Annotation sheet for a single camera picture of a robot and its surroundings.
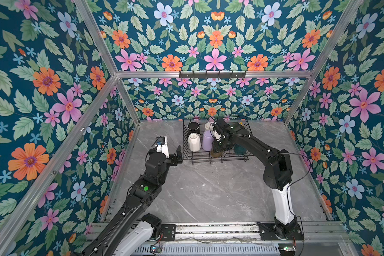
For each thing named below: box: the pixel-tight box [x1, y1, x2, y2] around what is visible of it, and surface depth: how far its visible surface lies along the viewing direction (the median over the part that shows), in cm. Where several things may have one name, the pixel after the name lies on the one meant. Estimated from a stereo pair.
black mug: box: [186, 121, 201, 136], surface depth 103 cm
